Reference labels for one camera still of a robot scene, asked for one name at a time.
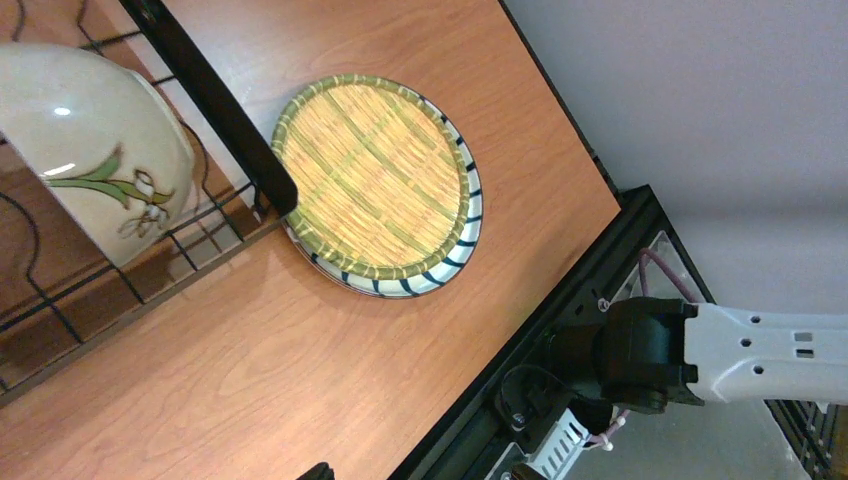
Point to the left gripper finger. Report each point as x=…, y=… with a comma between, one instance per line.
x=320, y=471

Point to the white black striped plate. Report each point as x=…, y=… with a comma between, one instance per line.
x=437, y=276

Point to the black wire dish rack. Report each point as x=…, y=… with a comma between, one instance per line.
x=60, y=295

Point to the white bowl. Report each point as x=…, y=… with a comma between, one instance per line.
x=103, y=141

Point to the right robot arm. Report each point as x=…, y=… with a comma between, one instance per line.
x=648, y=353

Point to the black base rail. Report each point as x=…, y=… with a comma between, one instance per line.
x=508, y=409

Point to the white slotted cable duct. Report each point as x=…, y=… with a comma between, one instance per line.
x=560, y=447

